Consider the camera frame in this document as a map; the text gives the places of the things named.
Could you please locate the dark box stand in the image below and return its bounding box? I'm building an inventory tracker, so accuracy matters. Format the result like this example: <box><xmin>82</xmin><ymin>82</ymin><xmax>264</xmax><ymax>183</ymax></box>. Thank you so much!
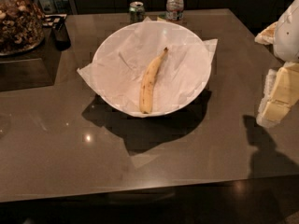
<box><xmin>0</xmin><ymin>28</ymin><xmax>61</xmax><ymax>91</ymax></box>

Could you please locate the yellow banana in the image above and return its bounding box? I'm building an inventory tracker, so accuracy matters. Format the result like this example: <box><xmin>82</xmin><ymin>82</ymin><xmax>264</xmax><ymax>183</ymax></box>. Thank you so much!
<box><xmin>139</xmin><ymin>48</ymin><xmax>168</xmax><ymax>114</ymax></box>

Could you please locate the checkered coaster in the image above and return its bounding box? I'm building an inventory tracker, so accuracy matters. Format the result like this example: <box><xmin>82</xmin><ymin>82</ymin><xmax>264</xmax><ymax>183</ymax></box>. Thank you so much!
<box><xmin>42</xmin><ymin>14</ymin><xmax>67</xmax><ymax>28</ymax></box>

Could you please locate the glass jar of nuts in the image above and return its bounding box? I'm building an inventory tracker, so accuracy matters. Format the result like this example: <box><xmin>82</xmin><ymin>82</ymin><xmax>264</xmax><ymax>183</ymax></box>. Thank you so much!
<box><xmin>0</xmin><ymin>0</ymin><xmax>44</xmax><ymax>56</ymax></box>

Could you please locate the white paper liner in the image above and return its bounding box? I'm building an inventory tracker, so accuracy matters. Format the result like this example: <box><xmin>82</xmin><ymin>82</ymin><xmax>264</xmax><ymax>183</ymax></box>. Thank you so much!
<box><xmin>77</xmin><ymin>16</ymin><xmax>219</xmax><ymax>119</ymax></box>

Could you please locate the green soda can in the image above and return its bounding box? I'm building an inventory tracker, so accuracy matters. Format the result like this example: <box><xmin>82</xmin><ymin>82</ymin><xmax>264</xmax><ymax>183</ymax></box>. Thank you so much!
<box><xmin>129</xmin><ymin>1</ymin><xmax>145</xmax><ymax>23</ymax></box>

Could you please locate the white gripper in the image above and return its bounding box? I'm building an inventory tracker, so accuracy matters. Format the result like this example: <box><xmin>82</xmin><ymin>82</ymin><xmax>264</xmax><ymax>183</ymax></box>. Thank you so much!
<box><xmin>254</xmin><ymin>0</ymin><xmax>299</xmax><ymax>128</ymax></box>

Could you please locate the white bowl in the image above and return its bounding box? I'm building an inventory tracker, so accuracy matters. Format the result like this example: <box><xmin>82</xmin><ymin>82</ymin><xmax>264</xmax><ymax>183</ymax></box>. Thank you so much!
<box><xmin>91</xmin><ymin>20</ymin><xmax>212</xmax><ymax>119</ymax></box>

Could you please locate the small dark cup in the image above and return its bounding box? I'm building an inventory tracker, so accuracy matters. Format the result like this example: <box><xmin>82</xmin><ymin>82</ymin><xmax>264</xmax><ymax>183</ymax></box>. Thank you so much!
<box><xmin>52</xmin><ymin>20</ymin><xmax>71</xmax><ymax>51</ymax></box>

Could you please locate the clear plastic water bottle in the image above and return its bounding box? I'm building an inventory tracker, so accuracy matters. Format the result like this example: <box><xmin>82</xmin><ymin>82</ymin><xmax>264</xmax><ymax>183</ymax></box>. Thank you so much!
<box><xmin>166</xmin><ymin>0</ymin><xmax>184</xmax><ymax>21</ymax></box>

